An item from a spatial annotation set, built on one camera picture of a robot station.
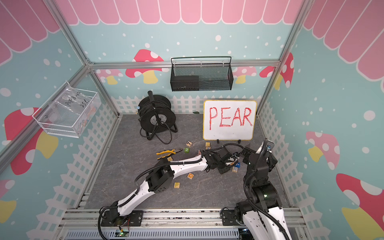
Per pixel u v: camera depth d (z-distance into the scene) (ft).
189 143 3.36
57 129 2.11
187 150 3.26
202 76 3.07
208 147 3.26
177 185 2.72
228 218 2.43
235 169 2.93
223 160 2.48
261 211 1.43
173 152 3.18
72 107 2.35
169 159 3.14
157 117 2.93
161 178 1.90
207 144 3.35
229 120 3.20
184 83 2.79
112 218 2.09
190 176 2.86
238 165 3.01
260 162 1.45
